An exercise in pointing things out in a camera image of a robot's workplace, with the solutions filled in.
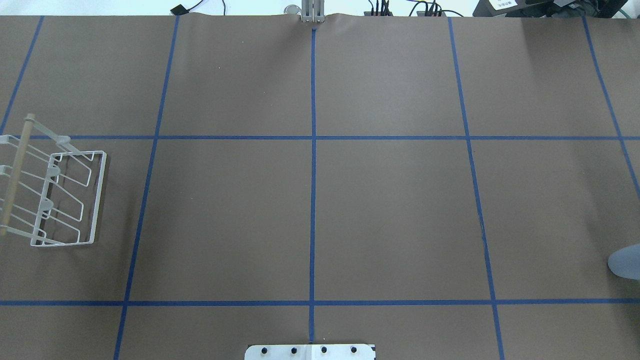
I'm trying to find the brown paper table cover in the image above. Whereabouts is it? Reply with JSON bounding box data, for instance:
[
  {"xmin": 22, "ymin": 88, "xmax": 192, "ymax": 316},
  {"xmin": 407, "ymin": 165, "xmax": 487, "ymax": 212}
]
[{"xmin": 1, "ymin": 13, "xmax": 639, "ymax": 360}]

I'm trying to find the grey aluminium frame post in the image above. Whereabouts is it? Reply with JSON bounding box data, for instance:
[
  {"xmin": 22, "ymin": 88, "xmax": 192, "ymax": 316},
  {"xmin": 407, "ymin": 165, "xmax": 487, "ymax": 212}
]
[{"xmin": 300, "ymin": 0, "xmax": 326, "ymax": 23}]

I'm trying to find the small black adapter box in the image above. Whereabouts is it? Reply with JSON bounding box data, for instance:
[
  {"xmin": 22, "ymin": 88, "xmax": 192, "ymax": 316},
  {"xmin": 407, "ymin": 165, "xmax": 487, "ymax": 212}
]
[{"xmin": 170, "ymin": 4, "xmax": 190, "ymax": 16}]

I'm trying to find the light blue plastic cup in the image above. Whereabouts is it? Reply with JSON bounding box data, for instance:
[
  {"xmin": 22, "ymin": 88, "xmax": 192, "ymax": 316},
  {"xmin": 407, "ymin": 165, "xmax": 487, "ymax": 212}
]
[{"xmin": 606, "ymin": 243, "xmax": 640, "ymax": 281}]

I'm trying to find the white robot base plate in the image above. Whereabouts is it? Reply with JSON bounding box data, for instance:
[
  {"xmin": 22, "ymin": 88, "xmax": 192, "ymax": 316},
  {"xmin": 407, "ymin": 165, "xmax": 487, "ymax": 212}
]
[{"xmin": 244, "ymin": 343, "xmax": 377, "ymax": 360}]

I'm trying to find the white wire cup rack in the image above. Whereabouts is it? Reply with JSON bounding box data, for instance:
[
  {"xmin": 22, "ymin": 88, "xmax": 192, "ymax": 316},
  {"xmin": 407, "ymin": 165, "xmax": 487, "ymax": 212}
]
[{"xmin": 1, "ymin": 113, "xmax": 108, "ymax": 248}]

